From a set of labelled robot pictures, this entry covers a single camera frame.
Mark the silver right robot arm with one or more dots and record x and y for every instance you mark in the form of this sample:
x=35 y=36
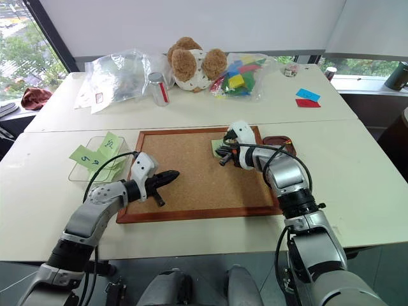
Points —
x=306 y=223

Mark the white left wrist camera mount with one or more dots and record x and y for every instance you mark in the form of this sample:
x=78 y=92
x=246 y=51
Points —
x=144 y=170

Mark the wood-framed cork board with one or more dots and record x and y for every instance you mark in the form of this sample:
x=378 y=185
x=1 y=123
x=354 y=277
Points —
x=191 y=185

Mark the brown oval tray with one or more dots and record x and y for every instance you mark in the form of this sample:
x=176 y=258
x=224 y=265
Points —
x=274 y=143

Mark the dark red cloth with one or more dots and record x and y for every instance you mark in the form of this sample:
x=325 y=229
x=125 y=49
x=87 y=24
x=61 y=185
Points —
x=35 y=98

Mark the clear plastic zip bag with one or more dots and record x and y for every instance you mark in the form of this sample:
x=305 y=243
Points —
x=118 y=76

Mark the green note with digits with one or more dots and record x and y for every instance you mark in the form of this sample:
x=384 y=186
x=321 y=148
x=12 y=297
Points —
x=86 y=156

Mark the small green sticky note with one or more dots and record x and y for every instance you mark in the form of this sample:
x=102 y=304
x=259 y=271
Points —
x=215 y=146

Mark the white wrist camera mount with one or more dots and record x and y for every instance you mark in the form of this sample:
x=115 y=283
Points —
x=144 y=170
x=243 y=131

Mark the green note with characters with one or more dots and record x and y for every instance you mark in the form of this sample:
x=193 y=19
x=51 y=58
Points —
x=110 y=144

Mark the blue paper note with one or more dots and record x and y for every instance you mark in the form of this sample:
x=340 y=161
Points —
x=307 y=94

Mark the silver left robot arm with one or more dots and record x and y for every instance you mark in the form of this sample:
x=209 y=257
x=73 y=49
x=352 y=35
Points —
x=95 y=210

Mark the bag of coloured pieces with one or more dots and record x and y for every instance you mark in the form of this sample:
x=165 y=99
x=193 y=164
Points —
x=239 y=76

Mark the plain green note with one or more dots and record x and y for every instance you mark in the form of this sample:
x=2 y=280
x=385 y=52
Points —
x=106 y=170

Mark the dark green mug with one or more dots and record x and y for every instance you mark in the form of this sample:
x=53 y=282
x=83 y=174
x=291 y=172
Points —
x=396 y=76

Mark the white roller blind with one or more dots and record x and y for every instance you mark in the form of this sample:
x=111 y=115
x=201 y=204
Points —
x=191 y=25

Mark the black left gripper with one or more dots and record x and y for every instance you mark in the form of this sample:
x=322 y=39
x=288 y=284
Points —
x=154 y=188

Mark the dark rounded grey shape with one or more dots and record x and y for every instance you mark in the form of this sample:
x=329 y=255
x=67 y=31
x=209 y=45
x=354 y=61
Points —
x=169 y=288
x=242 y=287

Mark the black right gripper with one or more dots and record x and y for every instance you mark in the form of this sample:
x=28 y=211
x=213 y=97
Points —
x=232 y=152

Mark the brown and white plush toy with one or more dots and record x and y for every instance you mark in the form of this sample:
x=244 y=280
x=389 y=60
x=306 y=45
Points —
x=191 y=63

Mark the black window frame post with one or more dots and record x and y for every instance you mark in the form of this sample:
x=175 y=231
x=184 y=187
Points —
x=52 y=35

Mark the red pushpin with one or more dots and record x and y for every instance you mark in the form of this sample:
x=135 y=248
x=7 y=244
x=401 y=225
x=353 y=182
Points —
x=288 y=142

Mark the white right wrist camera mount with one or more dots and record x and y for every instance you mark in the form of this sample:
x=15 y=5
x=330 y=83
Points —
x=243 y=131

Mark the red paper note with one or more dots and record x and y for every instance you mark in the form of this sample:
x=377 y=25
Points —
x=307 y=103

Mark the clear jar with silver lid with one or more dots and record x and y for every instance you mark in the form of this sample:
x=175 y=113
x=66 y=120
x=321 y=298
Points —
x=158 y=89

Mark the clear plastic box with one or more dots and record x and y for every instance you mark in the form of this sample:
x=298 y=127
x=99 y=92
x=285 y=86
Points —
x=95 y=172

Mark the dark red cup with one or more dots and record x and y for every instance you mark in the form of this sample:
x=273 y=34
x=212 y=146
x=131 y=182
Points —
x=331 y=73

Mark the small black bracket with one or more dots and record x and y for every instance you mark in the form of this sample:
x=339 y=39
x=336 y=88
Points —
x=116 y=291

